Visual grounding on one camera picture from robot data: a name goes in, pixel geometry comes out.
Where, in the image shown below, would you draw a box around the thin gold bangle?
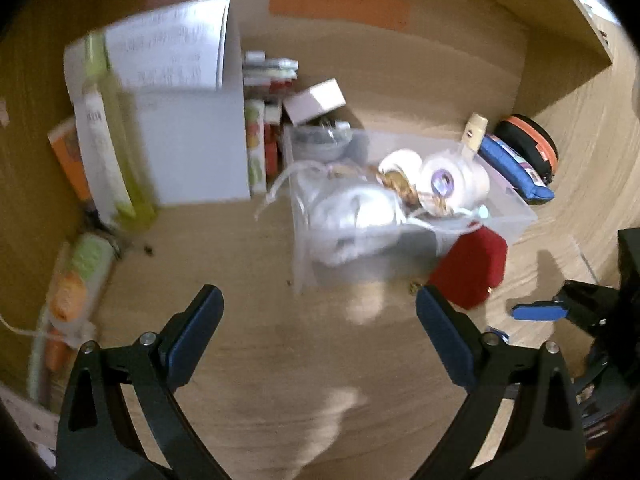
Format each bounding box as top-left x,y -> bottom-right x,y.
422,192 -> 453,217

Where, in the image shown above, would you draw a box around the printed paper sheet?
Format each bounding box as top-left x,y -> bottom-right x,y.
104,0 -> 231,92

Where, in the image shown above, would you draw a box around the red jewelry box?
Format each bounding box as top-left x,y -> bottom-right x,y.
427,225 -> 508,310

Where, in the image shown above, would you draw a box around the wooden shelf partition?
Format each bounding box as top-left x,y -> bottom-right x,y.
525,0 -> 626,121

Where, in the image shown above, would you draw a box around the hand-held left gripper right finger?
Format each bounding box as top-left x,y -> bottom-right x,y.
412,284 -> 586,480

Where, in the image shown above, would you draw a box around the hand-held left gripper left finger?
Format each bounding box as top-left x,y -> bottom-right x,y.
55,284 -> 225,480

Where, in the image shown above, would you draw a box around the orange green snack packet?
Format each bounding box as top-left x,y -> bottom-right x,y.
47,232 -> 117,333

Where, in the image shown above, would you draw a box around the gold beaded bracelet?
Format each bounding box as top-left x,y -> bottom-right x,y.
375,167 -> 418,207

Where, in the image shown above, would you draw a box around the white paper file box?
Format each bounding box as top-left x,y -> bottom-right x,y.
64,0 -> 251,206

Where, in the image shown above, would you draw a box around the white tube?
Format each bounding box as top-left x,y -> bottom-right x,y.
74,84 -> 138,226

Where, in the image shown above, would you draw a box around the yellow green bottle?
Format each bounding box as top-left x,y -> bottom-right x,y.
82,30 -> 160,233

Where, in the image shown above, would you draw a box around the small white cardboard box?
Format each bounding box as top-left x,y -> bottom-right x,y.
282,79 -> 347,127

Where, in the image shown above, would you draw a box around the black orange round case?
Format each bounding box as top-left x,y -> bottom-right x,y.
495,115 -> 558,185

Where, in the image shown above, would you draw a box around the white tape rolls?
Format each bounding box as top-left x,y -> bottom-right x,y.
419,152 -> 491,211

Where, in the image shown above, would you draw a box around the orange book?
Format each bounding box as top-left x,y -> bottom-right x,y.
47,116 -> 93,202

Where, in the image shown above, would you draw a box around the wooden desktop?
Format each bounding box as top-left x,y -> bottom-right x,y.
30,30 -> 640,480

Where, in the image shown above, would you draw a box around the white fabric bundle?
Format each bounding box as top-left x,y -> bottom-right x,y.
255,160 -> 408,267

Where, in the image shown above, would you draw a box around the clear plastic storage box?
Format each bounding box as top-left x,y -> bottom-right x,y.
282,127 -> 538,295

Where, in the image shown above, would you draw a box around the fruit print booklet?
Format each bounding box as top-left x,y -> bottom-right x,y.
245,100 -> 268,195

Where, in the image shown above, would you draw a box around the blue patchwork pencil case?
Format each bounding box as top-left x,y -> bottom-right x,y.
477,134 -> 556,205

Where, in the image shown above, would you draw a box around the stack of colourful packets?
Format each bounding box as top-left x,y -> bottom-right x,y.
243,51 -> 300,181

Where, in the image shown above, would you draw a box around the orange paper note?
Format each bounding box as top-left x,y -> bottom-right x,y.
269,0 -> 411,31

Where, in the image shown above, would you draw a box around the white cable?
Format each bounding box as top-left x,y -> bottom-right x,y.
0,312 -> 56,341

